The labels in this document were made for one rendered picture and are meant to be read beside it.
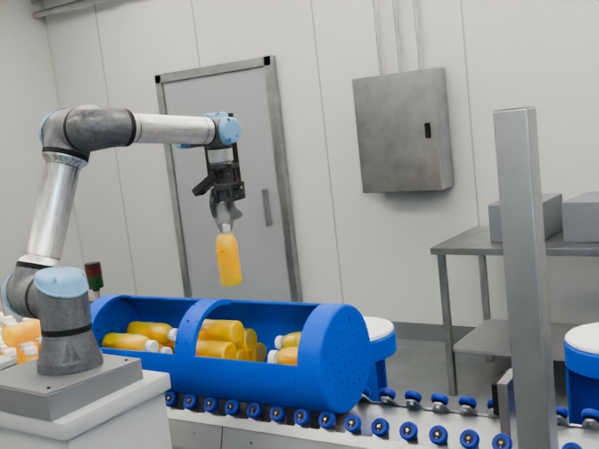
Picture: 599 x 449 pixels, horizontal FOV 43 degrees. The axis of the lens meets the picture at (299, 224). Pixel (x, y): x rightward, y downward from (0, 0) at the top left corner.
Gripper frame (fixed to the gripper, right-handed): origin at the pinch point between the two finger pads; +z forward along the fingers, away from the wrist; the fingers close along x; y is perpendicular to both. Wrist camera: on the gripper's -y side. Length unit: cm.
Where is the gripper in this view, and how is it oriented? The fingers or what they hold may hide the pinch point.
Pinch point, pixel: (224, 227)
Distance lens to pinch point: 236.5
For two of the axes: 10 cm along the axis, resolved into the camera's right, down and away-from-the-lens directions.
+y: 8.3, 0.0, -5.5
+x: 5.4, -1.9, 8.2
